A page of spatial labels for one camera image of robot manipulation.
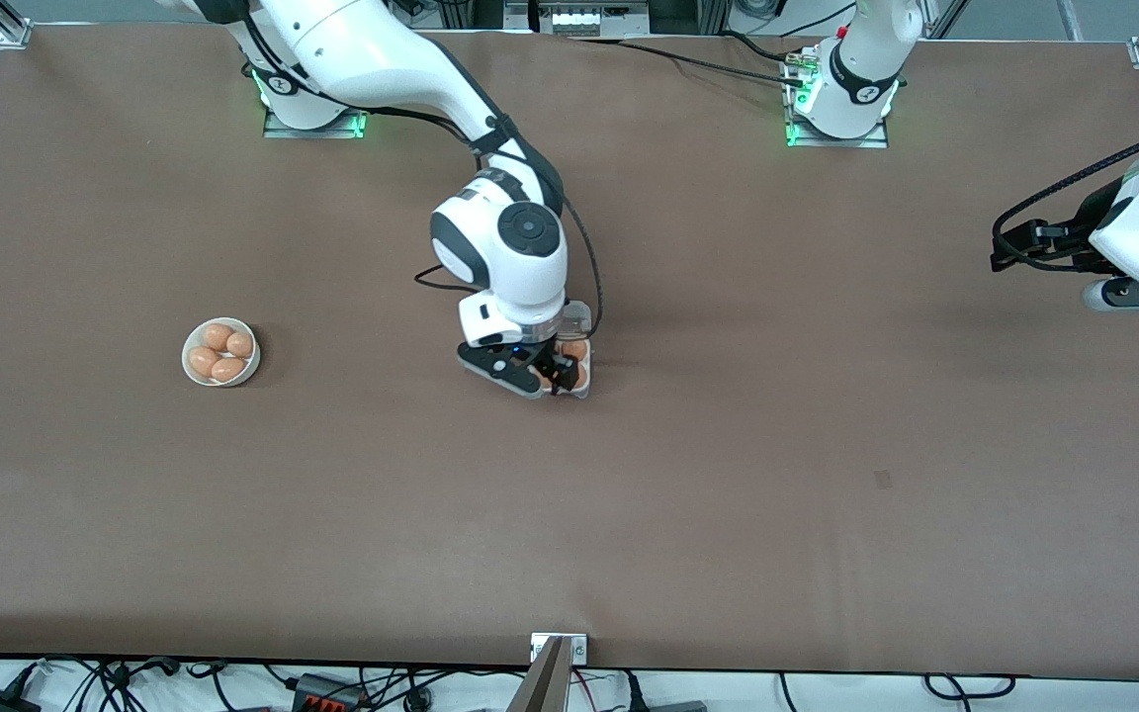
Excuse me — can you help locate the clear plastic egg box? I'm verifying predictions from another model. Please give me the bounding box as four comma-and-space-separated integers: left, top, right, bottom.
530, 301, 593, 401

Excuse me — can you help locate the white round bowl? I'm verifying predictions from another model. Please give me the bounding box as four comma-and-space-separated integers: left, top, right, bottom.
182, 317, 261, 388

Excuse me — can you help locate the white socket power strip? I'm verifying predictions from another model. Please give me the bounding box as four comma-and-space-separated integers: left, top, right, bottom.
535, 0, 652, 37

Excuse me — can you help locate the black orange power strip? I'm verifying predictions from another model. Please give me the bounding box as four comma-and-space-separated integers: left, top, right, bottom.
293, 674, 370, 712

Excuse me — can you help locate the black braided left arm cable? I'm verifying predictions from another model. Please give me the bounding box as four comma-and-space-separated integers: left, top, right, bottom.
991, 114, 1139, 270

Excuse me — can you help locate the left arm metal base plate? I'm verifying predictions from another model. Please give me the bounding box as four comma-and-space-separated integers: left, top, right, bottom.
784, 59, 890, 149

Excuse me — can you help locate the small metal clamp bracket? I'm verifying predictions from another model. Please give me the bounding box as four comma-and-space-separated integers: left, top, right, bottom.
531, 634, 588, 664

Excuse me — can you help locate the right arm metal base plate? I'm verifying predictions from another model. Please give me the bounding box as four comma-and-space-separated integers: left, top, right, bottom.
262, 99, 367, 139

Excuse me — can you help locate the grey camera mount pole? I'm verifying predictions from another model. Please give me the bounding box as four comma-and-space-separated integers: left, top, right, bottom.
507, 636, 570, 712

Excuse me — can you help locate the long black table cable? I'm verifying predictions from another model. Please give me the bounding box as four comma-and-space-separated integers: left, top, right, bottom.
568, 36, 808, 88

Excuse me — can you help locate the looped black cable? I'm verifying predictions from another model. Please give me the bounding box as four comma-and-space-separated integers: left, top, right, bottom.
925, 674, 1017, 699

